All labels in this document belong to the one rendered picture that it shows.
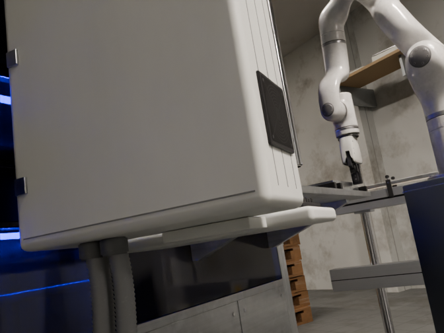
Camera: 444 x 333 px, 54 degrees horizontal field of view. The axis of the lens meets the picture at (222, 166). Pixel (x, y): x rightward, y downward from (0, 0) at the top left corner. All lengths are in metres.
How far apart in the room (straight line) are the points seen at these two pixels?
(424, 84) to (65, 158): 1.08
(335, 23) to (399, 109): 3.83
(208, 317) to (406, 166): 4.30
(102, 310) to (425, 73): 1.12
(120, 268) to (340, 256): 5.48
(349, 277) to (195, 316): 1.37
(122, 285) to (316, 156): 5.63
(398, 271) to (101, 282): 1.89
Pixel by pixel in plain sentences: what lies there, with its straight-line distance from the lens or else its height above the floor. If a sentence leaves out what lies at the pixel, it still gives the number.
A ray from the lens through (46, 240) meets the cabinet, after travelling 0.84.
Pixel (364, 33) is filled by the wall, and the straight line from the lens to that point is 5.97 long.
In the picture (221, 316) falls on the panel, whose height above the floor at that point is 0.55.
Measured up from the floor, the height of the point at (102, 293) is 0.71.
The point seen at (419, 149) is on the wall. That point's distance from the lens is 5.35.
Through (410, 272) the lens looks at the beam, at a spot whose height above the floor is 0.49.
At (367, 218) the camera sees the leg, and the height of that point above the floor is 0.80.
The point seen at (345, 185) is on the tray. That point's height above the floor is 0.90.
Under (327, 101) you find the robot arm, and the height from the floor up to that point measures 1.20.
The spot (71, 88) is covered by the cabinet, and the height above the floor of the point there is 1.07.
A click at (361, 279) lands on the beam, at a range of 2.55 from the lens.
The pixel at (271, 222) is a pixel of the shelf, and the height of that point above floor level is 0.79.
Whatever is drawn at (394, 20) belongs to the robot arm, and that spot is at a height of 1.40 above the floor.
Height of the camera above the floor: 0.75
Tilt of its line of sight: 11 degrees up
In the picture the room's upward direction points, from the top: 9 degrees counter-clockwise
